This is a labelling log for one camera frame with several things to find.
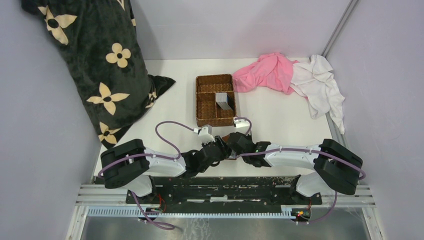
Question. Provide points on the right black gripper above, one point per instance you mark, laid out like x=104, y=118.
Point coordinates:
x=248, y=137

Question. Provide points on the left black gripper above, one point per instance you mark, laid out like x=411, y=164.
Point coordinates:
x=226, y=151

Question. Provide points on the brown leather card holder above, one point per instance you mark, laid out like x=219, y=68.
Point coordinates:
x=227, y=137

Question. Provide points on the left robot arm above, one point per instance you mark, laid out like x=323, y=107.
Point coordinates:
x=124, y=163

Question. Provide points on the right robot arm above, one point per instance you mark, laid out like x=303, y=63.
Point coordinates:
x=333, y=166

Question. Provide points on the grey card stack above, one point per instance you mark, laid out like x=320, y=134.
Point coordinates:
x=224, y=101

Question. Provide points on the brown woven basket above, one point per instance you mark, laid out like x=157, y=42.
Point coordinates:
x=207, y=111

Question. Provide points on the pink cloth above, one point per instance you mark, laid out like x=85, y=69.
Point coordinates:
x=274, y=71

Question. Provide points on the white cloth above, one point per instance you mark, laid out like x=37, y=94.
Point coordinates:
x=315, y=81

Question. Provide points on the black floral pillow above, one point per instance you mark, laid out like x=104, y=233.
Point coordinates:
x=98, y=41

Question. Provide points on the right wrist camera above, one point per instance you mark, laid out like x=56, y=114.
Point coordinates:
x=241, y=124

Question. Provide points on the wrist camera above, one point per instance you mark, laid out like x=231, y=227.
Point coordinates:
x=241, y=124
x=205, y=134

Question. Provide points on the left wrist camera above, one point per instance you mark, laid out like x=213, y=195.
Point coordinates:
x=205, y=134

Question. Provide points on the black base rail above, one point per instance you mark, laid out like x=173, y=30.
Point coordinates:
x=269, y=190

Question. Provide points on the grey cable duct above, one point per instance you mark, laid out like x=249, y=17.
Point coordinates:
x=134, y=212

